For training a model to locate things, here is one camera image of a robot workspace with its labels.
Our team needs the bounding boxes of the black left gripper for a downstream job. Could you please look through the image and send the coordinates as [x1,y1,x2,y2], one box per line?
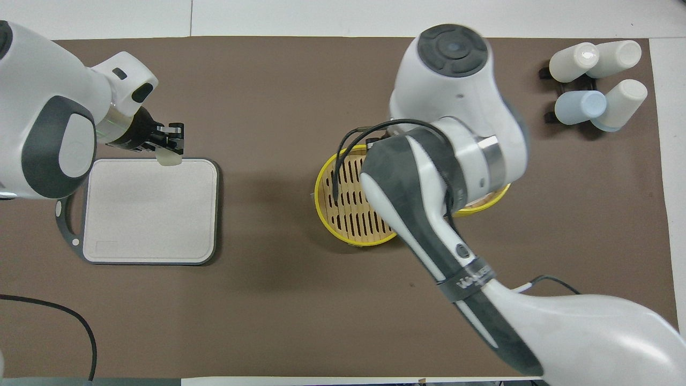
[110,107,185,155]

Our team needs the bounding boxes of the yellow bamboo steamer basket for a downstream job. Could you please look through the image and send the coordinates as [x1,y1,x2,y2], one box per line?
[315,144,400,247]

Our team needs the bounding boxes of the grey cutting board dark rim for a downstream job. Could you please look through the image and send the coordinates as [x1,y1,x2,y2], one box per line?
[55,157,220,266]

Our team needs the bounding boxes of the brown table mat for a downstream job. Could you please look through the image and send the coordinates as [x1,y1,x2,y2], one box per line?
[0,36,678,378]

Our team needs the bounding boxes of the black cup rack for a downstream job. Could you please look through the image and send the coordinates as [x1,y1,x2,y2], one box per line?
[539,64,598,124]

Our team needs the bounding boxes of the cream plastic cup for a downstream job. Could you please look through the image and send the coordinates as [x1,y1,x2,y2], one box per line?
[549,42,600,83]

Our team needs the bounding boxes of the light blue plastic cup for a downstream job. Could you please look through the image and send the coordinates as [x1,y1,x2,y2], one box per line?
[554,90,607,125]

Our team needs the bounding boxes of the white plastic cup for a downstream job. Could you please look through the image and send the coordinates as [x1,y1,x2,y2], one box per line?
[591,79,648,132]
[587,40,642,79]

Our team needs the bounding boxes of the black cable on table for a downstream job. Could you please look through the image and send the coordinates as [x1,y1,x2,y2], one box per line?
[0,294,98,381]

